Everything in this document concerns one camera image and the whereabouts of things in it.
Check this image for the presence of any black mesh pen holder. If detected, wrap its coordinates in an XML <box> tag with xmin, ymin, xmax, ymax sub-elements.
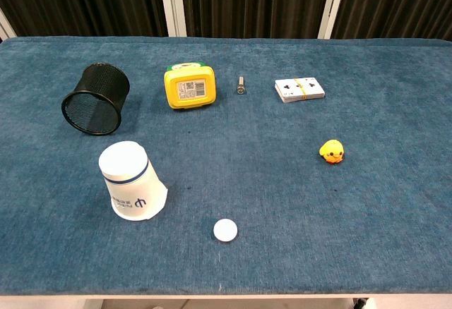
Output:
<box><xmin>61</xmin><ymin>62</ymin><xmax>131</xmax><ymax>136</ymax></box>

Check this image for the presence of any black curtain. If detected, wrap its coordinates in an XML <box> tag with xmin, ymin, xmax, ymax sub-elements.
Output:
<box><xmin>0</xmin><ymin>0</ymin><xmax>452</xmax><ymax>41</ymax></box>

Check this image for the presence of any white frame post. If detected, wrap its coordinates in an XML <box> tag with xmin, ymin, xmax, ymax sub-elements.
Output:
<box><xmin>0</xmin><ymin>7</ymin><xmax>18</xmax><ymax>42</ymax></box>
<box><xmin>157</xmin><ymin>0</ymin><xmax>187</xmax><ymax>37</ymax></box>
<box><xmin>317</xmin><ymin>0</ymin><xmax>350</xmax><ymax>40</ymax></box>

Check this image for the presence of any white paper cup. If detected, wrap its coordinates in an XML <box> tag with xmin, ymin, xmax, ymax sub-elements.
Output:
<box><xmin>98</xmin><ymin>140</ymin><xmax>169</xmax><ymax>222</ymax></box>

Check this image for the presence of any yellow plastic box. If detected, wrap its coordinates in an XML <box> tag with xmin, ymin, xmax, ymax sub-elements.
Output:
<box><xmin>163</xmin><ymin>62</ymin><xmax>218</xmax><ymax>110</ymax></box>

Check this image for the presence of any white round cap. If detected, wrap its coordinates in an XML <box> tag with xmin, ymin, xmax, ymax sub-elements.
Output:
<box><xmin>213</xmin><ymin>218</ymin><xmax>239</xmax><ymax>243</ymax></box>

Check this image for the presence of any deck of playing cards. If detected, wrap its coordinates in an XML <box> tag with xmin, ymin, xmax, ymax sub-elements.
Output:
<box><xmin>274</xmin><ymin>77</ymin><xmax>326</xmax><ymax>104</ymax></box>

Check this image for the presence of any yellow rubber duck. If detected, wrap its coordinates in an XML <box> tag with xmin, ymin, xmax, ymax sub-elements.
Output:
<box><xmin>319</xmin><ymin>139</ymin><xmax>345</xmax><ymax>166</ymax></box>

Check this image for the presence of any blue table cloth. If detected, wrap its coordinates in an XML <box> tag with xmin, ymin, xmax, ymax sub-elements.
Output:
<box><xmin>0</xmin><ymin>35</ymin><xmax>452</xmax><ymax>296</ymax></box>

